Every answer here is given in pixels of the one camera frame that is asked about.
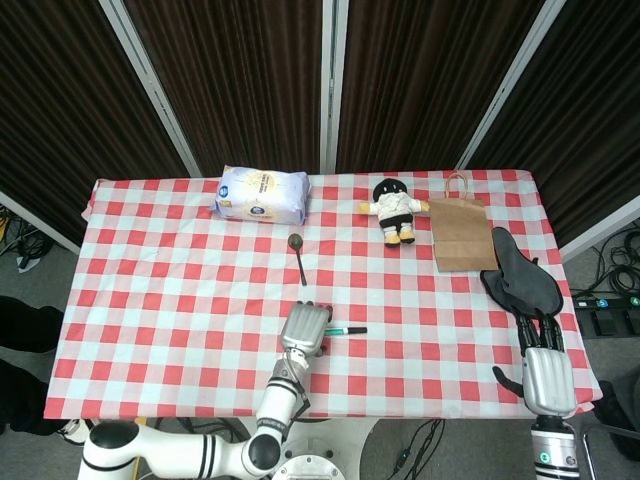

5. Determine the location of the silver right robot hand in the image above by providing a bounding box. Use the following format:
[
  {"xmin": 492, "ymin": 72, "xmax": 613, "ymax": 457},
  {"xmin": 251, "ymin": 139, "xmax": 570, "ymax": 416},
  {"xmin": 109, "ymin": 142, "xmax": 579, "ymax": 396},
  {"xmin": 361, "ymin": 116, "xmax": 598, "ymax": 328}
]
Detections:
[{"xmin": 492, "ymin": 312, "xmax": 576, "ymax": 416}]

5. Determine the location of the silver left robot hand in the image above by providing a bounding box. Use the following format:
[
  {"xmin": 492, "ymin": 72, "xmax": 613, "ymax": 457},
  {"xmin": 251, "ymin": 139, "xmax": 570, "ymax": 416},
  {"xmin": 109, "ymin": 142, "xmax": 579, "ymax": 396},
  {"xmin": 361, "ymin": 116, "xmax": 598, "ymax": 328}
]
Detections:
[{"xmin": 278, "ymin": 300, "xmax": 335, "ymax": 358}]

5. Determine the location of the dark metal spoon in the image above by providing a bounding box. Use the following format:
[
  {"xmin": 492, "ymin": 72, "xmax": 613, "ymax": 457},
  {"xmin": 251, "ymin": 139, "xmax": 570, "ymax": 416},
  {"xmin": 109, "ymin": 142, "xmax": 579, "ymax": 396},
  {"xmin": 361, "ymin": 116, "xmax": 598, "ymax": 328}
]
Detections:
[{"xmin": 287, "ymin": 233, "xmax": 309, "ymax": 287}]

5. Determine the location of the red white checkered tablecloth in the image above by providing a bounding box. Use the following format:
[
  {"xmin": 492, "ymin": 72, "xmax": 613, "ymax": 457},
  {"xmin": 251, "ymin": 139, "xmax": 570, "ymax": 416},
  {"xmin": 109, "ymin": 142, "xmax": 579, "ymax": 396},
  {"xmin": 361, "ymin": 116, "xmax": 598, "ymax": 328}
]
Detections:
[{"xmin": 43, "ymin": 168, "xmax": 604, "ymax": 420}]

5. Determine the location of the pale blue tissue pack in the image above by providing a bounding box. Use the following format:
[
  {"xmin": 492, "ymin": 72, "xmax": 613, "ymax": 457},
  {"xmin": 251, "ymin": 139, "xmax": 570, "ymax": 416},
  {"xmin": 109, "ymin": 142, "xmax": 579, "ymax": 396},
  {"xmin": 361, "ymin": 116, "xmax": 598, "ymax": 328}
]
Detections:
[{"xmin": 213, "ymin": 165, "xmax": 311, "ymax": 225}]

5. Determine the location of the black white plush doll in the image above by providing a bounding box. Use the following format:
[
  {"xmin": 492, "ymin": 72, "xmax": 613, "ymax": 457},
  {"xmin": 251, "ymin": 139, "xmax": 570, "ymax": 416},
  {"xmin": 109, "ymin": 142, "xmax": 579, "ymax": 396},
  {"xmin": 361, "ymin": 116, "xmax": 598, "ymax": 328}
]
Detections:
[{"xmin": 357, "ymin": 178, "xmax": 431, "ymax": 247}]

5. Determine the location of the brown paper bag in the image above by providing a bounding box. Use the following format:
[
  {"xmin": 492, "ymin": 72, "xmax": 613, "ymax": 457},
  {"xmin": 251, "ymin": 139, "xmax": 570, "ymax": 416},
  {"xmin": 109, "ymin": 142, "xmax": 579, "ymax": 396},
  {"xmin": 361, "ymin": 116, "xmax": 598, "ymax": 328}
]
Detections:
[{"xmin": 428, "ymin": 171, "xmax": 500, "ymax": 274}]

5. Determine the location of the white black sneaker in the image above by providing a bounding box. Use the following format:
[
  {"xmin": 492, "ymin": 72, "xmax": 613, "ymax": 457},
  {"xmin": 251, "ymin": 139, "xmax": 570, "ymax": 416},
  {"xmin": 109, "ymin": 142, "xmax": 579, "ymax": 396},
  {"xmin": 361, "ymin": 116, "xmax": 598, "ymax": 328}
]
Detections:
[{"xmin": 56, "ymin": 418, "xmax": 97, "ymax": 446}]

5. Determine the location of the dark ribbed partition panel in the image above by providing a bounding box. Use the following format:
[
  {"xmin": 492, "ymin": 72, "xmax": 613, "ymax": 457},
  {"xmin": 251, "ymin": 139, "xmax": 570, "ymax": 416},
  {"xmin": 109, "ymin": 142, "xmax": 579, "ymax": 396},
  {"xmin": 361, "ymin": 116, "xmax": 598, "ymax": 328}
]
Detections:
[
  {"xmin": 0, "ymin": 0, "xmax": 194, "ymax": 246},
  {"xmin": 464, "ymin": 0, "xmax": 640, "ymax": 249},
  {"xmin": 123, "ymin": 0, "xmax": 322, "ymax": 176},
  {"xmin": 335, "ymin": 0, "xmax": 546, "ymax": 174}
]

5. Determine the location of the black garment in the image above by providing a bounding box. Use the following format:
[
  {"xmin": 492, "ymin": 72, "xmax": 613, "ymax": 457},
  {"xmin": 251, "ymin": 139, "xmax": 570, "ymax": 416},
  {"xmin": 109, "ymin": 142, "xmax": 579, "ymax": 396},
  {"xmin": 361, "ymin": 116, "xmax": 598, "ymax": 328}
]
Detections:
[{"xmin": 0, "ymin": 294, "xmax": 69, "ymax": 436}]

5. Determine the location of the metal chair frame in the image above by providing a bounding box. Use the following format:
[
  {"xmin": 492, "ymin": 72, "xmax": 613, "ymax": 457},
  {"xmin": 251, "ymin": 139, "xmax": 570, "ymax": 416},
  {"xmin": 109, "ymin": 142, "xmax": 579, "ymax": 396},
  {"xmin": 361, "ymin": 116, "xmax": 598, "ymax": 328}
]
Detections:
[{"xmin": 581, "ymin": 423, "xmax": 640, "ymax": 480}]

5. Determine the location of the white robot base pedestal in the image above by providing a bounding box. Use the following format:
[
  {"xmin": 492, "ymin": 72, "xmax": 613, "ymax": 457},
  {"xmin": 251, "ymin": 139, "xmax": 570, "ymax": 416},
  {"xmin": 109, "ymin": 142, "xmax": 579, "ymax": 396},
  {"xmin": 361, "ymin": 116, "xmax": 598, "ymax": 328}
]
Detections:
[{"xmin": 272, "ymin": 418, "xmax": 382, "ymax": 480}]

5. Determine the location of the black cable bundle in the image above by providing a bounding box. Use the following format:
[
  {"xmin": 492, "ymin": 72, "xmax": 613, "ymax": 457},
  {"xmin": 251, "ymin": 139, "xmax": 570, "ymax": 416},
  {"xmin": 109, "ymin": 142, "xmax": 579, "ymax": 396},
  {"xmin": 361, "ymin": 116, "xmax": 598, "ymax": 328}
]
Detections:
[
  {"xmin": 0, "ymin": 204, "xmax": 54, "ymax": 274},
  {"xmin": 594, "ymin": 219, "xmax": 640, "ymax": 297}
]

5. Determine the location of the black cable with green light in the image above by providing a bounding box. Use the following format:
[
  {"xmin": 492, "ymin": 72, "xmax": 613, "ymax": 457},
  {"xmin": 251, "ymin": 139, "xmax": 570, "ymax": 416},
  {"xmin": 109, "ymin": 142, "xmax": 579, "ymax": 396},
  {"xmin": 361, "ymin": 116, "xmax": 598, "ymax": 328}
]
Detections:
[{"xmin": 392, "ymin": 418, "xmax": 447, "ymax": 476}]

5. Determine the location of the silver partition frame post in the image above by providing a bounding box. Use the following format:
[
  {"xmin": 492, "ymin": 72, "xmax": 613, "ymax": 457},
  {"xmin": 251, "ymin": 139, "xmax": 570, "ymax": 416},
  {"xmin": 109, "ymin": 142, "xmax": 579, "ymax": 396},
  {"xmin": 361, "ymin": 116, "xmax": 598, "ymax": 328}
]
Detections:
[
  {"xmin": 319, "ymin": 0, "xmax": 350, "ymax": 174},
  {"xmin": 98, "ymin": 0, "xmax": 203, "ymax": 177},
  {"xmin": 455, "ymin": 0, "xmax": 569, "ymax": 171}
]

